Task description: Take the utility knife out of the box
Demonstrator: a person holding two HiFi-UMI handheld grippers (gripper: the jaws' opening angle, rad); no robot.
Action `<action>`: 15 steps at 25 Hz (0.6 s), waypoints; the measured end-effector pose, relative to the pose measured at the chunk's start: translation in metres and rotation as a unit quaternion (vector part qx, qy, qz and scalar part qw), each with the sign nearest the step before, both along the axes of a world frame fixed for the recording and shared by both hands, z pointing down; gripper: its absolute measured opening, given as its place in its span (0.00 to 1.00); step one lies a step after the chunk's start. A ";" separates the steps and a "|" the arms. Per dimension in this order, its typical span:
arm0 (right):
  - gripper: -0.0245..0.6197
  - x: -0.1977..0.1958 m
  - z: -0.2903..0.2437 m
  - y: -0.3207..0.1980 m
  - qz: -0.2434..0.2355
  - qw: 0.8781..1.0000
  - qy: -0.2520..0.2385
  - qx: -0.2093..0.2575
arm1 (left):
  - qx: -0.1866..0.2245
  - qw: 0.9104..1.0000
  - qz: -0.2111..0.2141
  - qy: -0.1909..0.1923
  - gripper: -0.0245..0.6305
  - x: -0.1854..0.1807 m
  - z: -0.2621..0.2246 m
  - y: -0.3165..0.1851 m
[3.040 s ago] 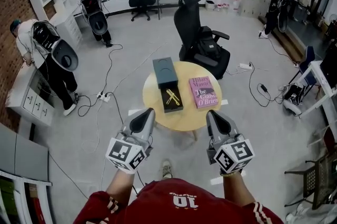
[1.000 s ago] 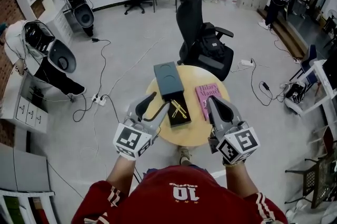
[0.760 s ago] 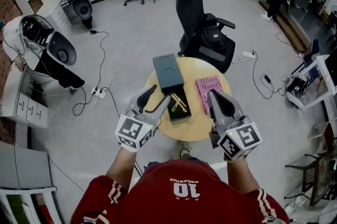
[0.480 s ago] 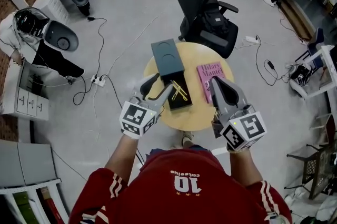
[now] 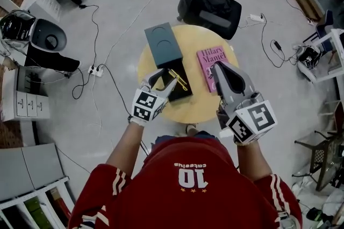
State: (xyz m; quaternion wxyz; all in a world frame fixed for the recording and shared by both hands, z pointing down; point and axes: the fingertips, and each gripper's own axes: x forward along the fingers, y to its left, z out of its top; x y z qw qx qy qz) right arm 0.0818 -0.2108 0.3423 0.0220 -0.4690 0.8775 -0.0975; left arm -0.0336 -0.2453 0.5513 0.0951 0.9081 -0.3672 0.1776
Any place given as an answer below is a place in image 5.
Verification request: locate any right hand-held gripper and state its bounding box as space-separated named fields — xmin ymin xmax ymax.
xmin=213 ymin=60 xmax=278 ymax=146

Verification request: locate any black adapter cable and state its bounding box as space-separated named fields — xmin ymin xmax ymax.
xmin=259 ymin=13 xmax=299 ymax=69

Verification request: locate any person's left forearm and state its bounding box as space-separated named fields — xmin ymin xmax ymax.
xmin=105 ymin=122 xmax=146 ymax=178

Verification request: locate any person's red jersey torso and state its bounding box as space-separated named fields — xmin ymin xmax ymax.
xmin=68 ymin=135 xmax=304 ymax=229

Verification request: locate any pink book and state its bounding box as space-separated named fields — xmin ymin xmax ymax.
xmin=196 ymin=45 xmax=230 ymax=94

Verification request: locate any white low bookshelf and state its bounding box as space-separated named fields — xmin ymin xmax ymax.
xmin=0 ymin=176 xmax=76 ymax=229

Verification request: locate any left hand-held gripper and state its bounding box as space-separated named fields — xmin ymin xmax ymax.
xmin=131 ymin=68 xmax=180 ymax=123

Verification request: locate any person's foot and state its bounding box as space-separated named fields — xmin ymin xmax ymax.
xmin=186 ymin=124 xmax=200 ymax=138

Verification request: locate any white metal cart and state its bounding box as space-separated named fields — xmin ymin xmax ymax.
xmin=296 ymin=28 xmax=344 ymax=84

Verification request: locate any white drawer cabinet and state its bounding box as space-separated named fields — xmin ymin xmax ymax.
xmin=1 ymin=65 xmax=51 ymax=123

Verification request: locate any dark grey sliding box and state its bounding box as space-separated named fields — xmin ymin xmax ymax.
xmin=144 ymin=22 xmax=195 ymax=103

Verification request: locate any blue chair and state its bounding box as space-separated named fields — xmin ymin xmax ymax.
xmin=303 ymin=9 xmax=335 ymax=46

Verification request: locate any long black cable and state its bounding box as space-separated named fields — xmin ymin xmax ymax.
xmin=71 ymin=3 xmax=101 ymax=101

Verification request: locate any grey cabinet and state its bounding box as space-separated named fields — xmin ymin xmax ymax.
xmin=0 ymin=142 xmax=68 ymax=202

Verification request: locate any grey shell chair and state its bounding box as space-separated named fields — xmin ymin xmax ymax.
xmin=0 ymin=9 xmax=82 ymax=73

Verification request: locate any person's right forearm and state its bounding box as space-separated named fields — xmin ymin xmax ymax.
xmin=235 ymin=141 xmax=273 ymax=183

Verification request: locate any black metal mesh chair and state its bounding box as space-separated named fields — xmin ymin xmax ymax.
xmin=293 ymin=101 xmax=344 ymax=192

